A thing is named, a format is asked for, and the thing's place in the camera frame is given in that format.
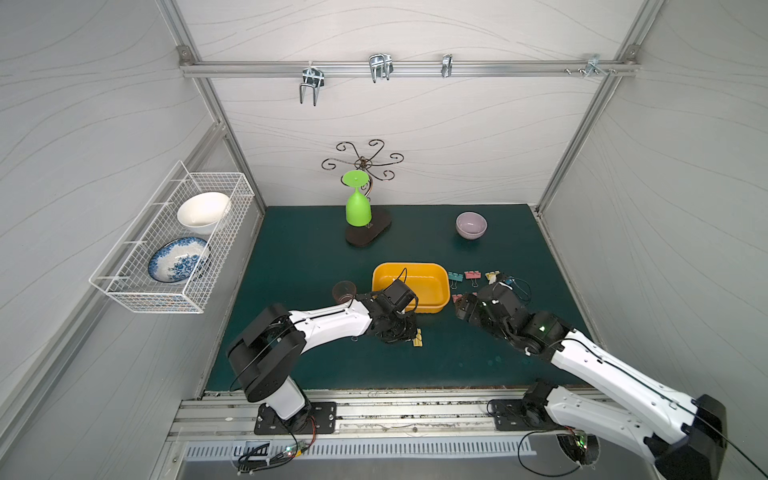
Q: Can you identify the yellow binder clip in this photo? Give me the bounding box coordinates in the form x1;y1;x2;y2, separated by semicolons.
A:
485;270;500;284
412;329;423;347

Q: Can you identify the pink binder clip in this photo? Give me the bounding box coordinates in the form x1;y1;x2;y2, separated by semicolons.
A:
464;270;482;287

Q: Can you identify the teal binder clip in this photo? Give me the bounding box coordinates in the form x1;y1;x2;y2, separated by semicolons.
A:
447;271;464;289

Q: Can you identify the yellow plastic storage box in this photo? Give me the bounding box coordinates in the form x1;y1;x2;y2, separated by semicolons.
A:
372;262;451;314

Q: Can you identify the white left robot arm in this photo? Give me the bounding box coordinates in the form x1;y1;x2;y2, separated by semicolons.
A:
226;289;419;424

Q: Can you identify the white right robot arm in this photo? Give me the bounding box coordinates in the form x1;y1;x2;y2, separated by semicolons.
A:
456;283;727;479

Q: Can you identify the small brown glass cup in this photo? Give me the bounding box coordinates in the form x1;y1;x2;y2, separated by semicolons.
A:
332;280;357;305

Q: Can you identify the lilac ceramic bowl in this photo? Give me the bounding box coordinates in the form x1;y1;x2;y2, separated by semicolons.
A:
455;211;488;240

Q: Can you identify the green plastic goblet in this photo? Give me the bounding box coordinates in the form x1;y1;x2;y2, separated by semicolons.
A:
342;170;372;227

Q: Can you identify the dark metal cup stand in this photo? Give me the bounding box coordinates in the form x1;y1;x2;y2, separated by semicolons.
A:
321;139;405;248

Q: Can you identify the white ceramic bowl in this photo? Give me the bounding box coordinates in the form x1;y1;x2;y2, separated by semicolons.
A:
176;192;231;235

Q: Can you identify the blue patterned ceramic plate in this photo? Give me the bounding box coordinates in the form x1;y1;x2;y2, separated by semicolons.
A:
147;236;210;284

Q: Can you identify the small metal hook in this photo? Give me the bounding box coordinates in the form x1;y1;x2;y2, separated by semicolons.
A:
441;54;453;78

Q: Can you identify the metal loop hook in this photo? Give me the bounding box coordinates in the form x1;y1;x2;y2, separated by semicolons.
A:
368;53;394;84

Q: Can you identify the metal double hook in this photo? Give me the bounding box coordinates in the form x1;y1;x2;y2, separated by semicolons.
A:
299;66;325;106

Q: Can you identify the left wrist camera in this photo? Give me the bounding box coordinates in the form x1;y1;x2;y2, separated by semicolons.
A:
378;279;418;312

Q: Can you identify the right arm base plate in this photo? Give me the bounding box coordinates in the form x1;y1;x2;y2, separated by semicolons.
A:
486;398;571;432

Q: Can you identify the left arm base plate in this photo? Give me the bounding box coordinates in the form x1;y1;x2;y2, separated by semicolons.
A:
254;402;337;436

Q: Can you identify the white wire wall basket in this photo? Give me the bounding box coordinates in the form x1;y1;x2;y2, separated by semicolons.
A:
89;161;254;314

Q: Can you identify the metal bracket hook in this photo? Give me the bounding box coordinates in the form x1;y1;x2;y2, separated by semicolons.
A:
564;54;618;78

